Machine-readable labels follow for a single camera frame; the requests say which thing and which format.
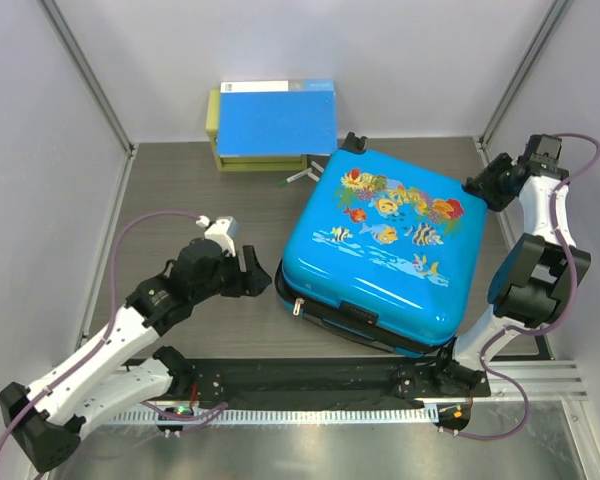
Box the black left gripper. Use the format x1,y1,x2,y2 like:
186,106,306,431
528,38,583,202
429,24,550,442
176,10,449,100
193,245,272,303

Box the blue suitcase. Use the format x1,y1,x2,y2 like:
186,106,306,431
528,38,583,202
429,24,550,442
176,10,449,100
275,134,487,358

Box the blue white box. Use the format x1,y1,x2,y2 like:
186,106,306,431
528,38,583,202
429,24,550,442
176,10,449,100
217,79,337,157

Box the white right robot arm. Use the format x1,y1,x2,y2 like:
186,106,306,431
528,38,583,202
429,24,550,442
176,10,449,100
430,134,591,396

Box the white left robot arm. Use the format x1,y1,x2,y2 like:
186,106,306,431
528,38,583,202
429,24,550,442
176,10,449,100
0,238,272,474

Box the yellow-green drawer organizer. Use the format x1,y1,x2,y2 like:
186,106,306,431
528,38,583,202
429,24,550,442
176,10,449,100
206,89,308,173

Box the marker pen blue cap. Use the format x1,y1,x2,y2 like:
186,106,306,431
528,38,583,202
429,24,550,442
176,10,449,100
308,161,324,182

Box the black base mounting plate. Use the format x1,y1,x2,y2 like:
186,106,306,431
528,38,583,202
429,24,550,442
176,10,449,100
167,356,491,410

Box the aluminium right corner post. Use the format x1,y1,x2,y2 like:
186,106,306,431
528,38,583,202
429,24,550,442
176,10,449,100
476,0,573,151

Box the aluminium corner post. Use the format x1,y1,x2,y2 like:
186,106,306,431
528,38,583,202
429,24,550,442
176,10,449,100
38,0,135,157
476,0,573,151

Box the slotted cable duct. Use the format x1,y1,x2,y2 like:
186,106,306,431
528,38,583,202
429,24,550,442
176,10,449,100
105,404,439,426

